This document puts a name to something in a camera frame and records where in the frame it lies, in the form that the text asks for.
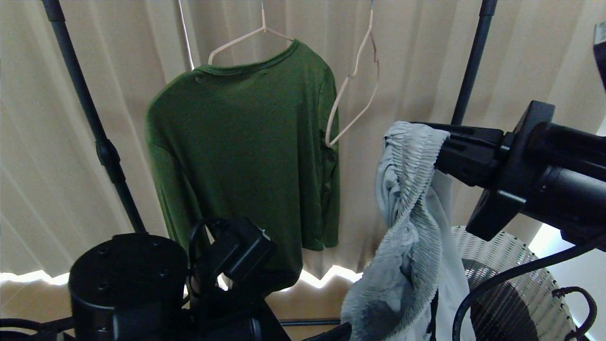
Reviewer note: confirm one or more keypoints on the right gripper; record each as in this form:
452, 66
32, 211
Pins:
544, 180

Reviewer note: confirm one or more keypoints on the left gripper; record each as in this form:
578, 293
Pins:
236, 322

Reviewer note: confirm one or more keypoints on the pale grey garment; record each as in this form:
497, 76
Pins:
407, 213

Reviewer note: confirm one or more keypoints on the pink clothes hanger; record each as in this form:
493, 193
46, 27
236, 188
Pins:
371, 19
263, 21

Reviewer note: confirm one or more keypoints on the green long-sleeved shirt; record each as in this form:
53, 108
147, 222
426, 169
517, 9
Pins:
236, 156

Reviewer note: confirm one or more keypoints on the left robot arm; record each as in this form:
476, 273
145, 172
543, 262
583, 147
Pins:
128, 284

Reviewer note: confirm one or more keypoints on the white laundry basket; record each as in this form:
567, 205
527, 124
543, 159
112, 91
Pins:
521, 265

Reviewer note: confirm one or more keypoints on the black clothes rack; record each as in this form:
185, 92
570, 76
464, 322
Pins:
106, 151

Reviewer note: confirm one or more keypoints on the beige curtain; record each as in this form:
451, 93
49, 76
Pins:
47, 142

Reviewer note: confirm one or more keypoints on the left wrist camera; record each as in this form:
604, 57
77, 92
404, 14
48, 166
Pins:
241, 251

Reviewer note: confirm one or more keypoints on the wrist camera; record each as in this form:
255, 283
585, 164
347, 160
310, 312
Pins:
241, 251
601, 52

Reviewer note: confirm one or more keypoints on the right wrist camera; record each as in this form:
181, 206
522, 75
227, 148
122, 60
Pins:
601, 52

